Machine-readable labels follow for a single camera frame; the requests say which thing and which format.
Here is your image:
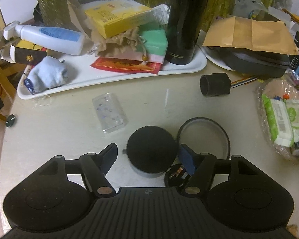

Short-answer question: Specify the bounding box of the clear plastic case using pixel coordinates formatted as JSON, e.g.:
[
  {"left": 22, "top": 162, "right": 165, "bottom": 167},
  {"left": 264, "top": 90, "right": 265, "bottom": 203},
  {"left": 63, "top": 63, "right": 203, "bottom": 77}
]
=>
[{"left": 92, "top": 92, "right": 129, "bottom": 133}]

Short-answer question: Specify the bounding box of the white bottle blue label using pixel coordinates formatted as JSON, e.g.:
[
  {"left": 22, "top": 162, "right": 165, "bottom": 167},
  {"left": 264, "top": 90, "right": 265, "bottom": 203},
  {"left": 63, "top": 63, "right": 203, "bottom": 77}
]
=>
[{"left": 3, "top": 21, "right": 87, "bottom": 56}]

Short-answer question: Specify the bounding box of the red envelope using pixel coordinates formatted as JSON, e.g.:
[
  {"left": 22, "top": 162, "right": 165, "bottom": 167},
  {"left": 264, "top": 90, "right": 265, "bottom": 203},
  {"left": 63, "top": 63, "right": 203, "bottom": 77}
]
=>
[{"left": 89, "top": 57, "right": 163, "bottom": 75}]

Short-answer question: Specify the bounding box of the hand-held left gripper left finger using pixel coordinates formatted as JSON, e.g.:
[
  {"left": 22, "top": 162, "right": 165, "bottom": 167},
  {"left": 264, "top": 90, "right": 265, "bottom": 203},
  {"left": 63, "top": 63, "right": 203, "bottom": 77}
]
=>
[{"left": 37, "top": 143, "right": 118, "bottom": 197}]

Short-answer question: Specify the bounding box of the black ring lid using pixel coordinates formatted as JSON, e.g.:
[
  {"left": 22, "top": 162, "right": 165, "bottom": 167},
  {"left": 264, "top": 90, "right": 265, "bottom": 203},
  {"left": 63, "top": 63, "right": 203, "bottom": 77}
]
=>
[{"left": 176, "top": 117, "right": 231, "bottom": 160}]

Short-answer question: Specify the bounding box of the pale blue rolled sock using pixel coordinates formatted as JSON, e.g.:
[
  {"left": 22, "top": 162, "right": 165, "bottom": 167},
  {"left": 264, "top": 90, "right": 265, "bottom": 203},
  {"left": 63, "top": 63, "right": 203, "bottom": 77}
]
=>
[{"left": 23, "top": 55, "right": 78, "bottom": 95}]

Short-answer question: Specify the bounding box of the burlap drawstring pouch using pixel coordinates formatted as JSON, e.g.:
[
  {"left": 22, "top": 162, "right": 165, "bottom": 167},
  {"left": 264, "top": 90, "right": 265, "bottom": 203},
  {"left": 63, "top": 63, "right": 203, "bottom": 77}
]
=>
[{"left": 87, "top": 27, "right": 150, "bottom": 64}]

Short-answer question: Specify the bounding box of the round white tray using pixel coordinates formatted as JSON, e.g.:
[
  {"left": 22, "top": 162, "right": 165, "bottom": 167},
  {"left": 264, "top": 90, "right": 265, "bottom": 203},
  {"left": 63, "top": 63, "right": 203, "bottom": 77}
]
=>
[{"left": 201, "top": 44, "right": 240, "bottom": 72}]

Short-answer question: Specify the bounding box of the black round can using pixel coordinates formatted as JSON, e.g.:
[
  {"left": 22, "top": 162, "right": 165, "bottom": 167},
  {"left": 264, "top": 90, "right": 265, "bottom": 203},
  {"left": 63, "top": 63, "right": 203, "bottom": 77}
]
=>
[{"left": 122, "top": 126, "right": 178, "bottom": 180}]

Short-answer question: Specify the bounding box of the brown paper envelope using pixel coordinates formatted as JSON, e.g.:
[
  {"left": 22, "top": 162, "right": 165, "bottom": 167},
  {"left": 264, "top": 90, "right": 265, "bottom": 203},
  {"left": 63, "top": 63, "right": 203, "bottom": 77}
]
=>
[{"left": 202, "top": 16, "right": 299, "bottom": 56}]

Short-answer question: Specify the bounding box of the black cylinder module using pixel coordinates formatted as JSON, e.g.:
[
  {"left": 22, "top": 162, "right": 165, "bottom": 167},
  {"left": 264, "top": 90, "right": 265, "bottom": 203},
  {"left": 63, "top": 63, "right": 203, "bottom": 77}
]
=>
[{"left": 199, "top": 73, "right": 232, "bottom": 97}]

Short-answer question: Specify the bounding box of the yellow packet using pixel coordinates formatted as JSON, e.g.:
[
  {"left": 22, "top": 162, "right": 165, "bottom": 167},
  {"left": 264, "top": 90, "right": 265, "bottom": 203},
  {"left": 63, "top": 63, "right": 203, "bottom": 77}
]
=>
[{"left": 281, "top": 7, "right": 299, "bottom": 28}]

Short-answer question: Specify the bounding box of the black zip case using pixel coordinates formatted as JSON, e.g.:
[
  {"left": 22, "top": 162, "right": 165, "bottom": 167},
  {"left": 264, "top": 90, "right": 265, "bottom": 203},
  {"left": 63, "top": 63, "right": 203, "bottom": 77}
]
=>
[{"left": 209, "top": 45, "right": 291, "bottom": 78}]

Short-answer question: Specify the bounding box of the long white tray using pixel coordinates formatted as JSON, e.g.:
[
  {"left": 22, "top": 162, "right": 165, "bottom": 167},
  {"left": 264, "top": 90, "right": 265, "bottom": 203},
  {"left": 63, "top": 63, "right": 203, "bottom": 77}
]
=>
[{"left": 17, "top": 45, "right": 208, "bottom": 100}]

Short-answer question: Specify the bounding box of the white and green wipes pack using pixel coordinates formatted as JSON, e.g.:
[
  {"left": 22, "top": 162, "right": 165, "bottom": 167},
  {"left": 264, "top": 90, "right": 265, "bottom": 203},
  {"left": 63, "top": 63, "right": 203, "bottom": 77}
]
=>
[{"left": 261, "top": 94, "right": 295, "bottom": 148}]

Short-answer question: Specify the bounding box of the striped ribbon cable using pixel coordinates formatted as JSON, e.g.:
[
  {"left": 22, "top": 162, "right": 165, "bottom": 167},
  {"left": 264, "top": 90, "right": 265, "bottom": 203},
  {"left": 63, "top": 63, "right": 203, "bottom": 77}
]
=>
[{"left": 229, "top": 75, "right": 259, "bottom": 89}]

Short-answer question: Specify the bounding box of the black thermos bottle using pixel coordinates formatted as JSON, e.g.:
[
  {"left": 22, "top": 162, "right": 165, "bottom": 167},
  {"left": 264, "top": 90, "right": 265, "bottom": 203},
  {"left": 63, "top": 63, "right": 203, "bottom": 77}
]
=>
[{"left": 165, "top": 0, "right": 211, "bottom": 66}]

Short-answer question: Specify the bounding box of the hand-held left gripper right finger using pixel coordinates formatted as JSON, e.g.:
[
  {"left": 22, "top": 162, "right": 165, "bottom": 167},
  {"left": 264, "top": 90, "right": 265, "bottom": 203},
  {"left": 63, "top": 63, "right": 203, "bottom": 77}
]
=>
[{"left": 179, "top": 144, "right": 258, "bottom": 197}]

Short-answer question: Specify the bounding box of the yellow box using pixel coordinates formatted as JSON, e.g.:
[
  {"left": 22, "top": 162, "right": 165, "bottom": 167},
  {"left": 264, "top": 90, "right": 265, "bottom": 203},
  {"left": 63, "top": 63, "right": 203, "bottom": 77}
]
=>
[{"left": 84, "top": 0, "right": 153, "bottom": 38}]

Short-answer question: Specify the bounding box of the black and yellow tube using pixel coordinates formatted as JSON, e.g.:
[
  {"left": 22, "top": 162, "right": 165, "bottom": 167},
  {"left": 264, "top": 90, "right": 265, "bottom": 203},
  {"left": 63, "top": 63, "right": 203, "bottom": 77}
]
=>
[{"left": 0, "top": 44, "right": 49, "bottom": 66}]

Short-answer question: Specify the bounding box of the small black round cap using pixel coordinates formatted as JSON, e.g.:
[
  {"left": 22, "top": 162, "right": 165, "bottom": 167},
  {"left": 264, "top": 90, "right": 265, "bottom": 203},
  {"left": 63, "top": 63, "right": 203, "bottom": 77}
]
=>
[{"left": 5, "top": 114, "right": 17, "bottom": 128}]

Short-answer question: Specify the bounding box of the green box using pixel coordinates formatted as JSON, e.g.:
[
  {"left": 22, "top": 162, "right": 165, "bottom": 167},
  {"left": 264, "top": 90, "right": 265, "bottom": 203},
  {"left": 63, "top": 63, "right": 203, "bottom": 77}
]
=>
[{"left": 137, "top": 27, "right": 169, "bottom": 57}]

